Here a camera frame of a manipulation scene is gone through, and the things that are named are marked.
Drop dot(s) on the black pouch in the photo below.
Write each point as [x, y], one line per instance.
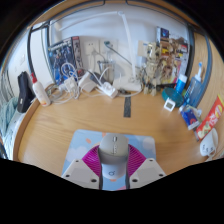
[25, 91]

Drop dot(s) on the white charger block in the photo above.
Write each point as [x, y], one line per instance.
[87, 83]
[70, 84]

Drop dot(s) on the teal cloth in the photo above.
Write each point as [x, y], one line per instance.
[8, 115]

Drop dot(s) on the red and orange chips can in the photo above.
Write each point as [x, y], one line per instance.
[211, 118]

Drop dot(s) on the small white square clock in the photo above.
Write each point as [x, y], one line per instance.
[169, 104]

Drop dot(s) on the grey computer mouse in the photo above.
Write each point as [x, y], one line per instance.
[113, 160]

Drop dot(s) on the white bottle with red cap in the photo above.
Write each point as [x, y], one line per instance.
[41, 93]

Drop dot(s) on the blue tissue pack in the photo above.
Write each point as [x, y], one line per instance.
[190, 117]

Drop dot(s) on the blue spray bottle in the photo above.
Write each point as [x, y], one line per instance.
[194, 90]

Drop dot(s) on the tan robot model figure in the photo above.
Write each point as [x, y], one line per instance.
[153, 66]

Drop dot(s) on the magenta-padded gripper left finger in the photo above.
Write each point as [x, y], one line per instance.
[80, 173]

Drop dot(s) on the teal round tin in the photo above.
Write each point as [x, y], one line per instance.
[171, 93]

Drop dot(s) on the clear glass cup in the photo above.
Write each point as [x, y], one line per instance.
[106, 70]

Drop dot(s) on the light blue cloud mouse pad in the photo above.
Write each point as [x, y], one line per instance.
[81, 141]

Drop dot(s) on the blue model kit box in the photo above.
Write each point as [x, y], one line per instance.
[60, 56]

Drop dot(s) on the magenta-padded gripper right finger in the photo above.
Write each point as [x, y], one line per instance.
[148, 171]

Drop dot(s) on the colourful model kit box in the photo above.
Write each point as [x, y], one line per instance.
[178, 43]

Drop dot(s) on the blue and white tube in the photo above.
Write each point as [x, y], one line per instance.
[181, 85]

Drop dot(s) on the white mug with black lettering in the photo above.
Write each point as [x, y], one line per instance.
[209, 143]

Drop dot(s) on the white power strip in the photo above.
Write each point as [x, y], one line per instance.
[108, 90]

